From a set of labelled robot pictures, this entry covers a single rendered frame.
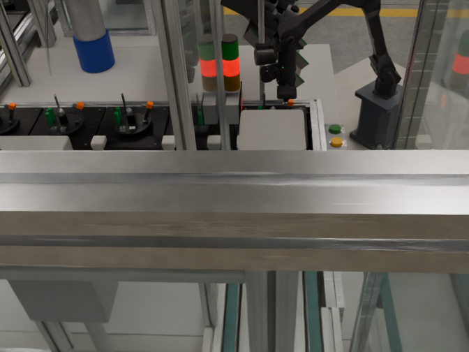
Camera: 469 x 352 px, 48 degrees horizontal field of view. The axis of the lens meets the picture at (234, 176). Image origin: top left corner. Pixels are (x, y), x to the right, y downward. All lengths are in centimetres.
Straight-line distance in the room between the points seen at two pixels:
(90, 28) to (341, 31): 257
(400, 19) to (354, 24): 38
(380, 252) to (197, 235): 6
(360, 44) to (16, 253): 417
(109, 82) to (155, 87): 21
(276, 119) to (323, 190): 32
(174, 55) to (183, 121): 12
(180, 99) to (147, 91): 145
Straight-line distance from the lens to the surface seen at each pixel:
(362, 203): 17
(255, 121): 49
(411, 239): 19
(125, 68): 247
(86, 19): 236
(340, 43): 431
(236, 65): 147
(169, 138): 180
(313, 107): 196
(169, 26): 78
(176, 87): 84
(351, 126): 205
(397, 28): 458
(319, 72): 234
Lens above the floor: 211
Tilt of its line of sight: 43 degrees down
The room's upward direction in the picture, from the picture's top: 4 degrees counter-clockwise
